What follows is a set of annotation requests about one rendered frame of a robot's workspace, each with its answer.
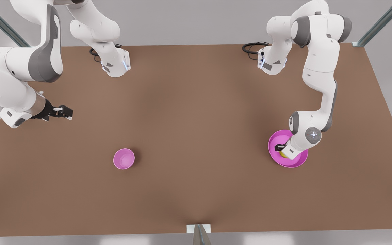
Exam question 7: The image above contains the pink plate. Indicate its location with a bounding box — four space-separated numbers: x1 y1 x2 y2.
268 130 309 168

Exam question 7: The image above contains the pink bowl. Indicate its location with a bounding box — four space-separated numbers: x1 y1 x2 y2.
113 148 135 170

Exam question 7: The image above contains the black cable loop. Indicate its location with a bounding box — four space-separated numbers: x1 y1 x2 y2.
89 43 123 62
242 42 270 61

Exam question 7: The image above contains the silver frame post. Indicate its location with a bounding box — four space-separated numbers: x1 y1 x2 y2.
352 0 392 47
186 224 212 245
0 0 30 48

